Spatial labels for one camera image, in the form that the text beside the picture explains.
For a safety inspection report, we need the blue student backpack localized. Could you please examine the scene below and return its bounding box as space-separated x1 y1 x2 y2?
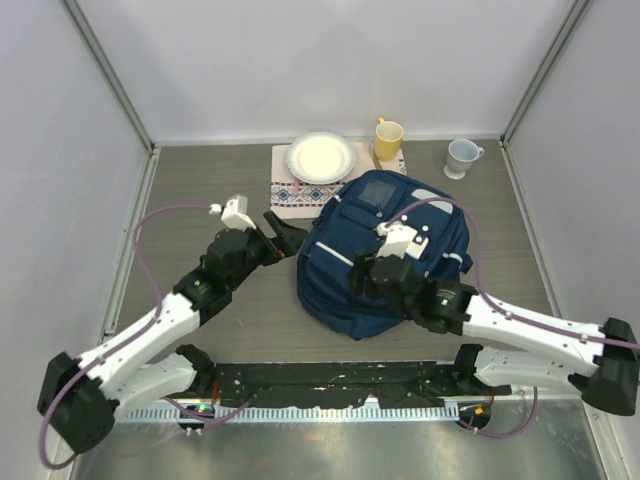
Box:
296 170 473 340

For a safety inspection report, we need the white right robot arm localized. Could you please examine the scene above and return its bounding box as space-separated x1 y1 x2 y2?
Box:
348 255 639 416

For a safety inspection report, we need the pink handled table knife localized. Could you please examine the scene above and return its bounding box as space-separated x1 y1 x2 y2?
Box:
369 143 382 170

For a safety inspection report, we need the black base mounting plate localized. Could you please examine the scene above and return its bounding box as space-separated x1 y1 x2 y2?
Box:
155 359 511 409

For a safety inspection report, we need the light blue mug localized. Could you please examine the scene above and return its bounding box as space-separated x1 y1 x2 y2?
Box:
444 139 485 180

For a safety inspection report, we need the patterned cloth placemat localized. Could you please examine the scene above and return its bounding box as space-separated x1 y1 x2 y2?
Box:
270 142 376 219

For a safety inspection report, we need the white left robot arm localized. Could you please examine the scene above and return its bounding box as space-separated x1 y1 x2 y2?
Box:
37 211 308 455

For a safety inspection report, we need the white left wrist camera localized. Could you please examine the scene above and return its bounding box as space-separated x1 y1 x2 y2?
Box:
208 194 257 231

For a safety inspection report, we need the white paper plate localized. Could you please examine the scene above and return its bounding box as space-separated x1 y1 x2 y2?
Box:
285 132 357 185

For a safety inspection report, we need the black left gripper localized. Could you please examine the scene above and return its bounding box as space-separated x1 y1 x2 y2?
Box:
227 212 306 291

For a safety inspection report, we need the slotted cable duct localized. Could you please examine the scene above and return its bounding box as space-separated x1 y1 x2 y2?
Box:
121 399 459 425

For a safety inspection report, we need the yellow mug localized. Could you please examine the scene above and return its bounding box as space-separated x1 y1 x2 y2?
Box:
374 118 404 161

